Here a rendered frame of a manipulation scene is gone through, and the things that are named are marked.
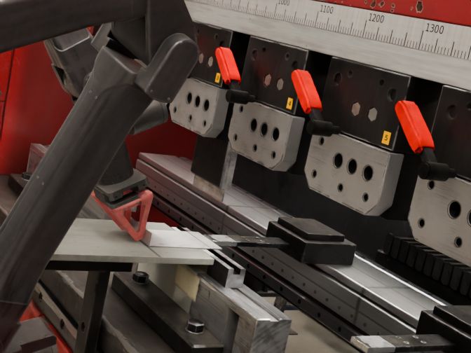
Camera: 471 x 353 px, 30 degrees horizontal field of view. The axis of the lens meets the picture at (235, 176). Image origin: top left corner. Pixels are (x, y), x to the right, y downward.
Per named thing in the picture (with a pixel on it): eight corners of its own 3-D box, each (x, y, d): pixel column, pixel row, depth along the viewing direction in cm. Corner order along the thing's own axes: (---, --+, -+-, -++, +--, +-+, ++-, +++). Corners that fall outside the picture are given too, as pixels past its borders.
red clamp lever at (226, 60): (216, 43, 124) (233, 96, 119) (240, 47, 126) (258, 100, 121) (210, 51, 125) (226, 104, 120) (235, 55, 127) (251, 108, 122)
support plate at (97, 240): (10, 220, 135) (11, 214, 135) (163, 228, 148) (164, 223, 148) (46, 260, 120) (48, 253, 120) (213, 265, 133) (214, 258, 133)
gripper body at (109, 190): (125, 171, 138) (112, 127, 135) (151, 188, 130) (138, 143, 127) (87, 186, 136) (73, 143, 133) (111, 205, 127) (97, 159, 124)
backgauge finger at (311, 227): (190, 237, 148) (195, 209, 147) (313, 243, 162) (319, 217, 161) (223, 261, 138) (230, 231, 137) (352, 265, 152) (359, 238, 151)
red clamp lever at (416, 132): (397, 95, 91) (432, 172, 86) (427, 100, 93) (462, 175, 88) (387, 106, 92) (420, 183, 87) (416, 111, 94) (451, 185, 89)
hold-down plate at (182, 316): (110, 287, 149) (113, 270, 148) (139, 288, 151) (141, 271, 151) (188, 365, 124) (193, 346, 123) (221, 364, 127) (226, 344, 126)
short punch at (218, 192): (187, 183, 144) (198, 127, 142) (198, 185, 145) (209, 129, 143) (216, 201, 135) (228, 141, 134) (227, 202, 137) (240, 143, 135)
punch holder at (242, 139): (224, 147, 128) (247, 34, 125) (272, 152, 132) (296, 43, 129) (279, 174, 115) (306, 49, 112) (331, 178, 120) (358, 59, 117)
